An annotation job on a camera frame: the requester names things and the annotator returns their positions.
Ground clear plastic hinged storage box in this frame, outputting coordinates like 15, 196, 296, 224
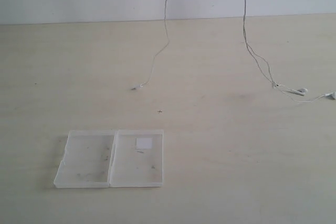
54, 130, 164, 188

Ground white wired earphones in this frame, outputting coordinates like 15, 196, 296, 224
130, 0, 336, 103

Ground white paper label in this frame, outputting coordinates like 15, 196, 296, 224
136, 137, 153, 150

